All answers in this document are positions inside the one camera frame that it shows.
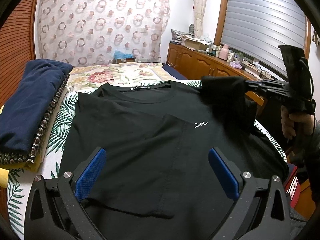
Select black printed t-shirt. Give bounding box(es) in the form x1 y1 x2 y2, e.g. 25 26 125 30
58 76 291 240

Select person's right forearm sleeve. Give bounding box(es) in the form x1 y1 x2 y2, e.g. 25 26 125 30
304 122 320 206

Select navy folded clothes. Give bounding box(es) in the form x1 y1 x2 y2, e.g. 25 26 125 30
1 59 73 153

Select person's right hand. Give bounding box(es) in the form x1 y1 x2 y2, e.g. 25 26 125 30
280 106 315 139

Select yellow folded garment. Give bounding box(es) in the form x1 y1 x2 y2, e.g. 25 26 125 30
1 102 47 172

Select red white striped item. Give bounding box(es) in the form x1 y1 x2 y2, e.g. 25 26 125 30
284 163 300 208

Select palm leaf print sheet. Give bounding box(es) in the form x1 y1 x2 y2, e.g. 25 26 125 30
6 80 288 238

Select patterned folded cloth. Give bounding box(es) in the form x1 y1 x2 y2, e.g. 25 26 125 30
1 74 70 167

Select pink jug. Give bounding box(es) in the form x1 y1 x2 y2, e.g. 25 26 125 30
219 44 229 61

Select grey window blind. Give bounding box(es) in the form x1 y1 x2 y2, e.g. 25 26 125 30
221 0 306 77

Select floral bed quilt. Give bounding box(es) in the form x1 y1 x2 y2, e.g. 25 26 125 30
67 62 187 92

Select wooden sideboard cabinet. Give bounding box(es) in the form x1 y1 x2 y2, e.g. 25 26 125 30
167 43 257 81

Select cardboard box on cabinet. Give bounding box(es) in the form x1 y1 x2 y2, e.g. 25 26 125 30
184 37 209 51

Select blue item on box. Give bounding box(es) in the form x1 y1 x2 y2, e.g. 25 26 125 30
113 50 135 63

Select wooden louvered wardrobe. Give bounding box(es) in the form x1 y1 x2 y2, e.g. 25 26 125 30
1 0 37 105

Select circle pattern curtain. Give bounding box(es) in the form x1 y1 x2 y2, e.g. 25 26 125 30
36 0 170 67

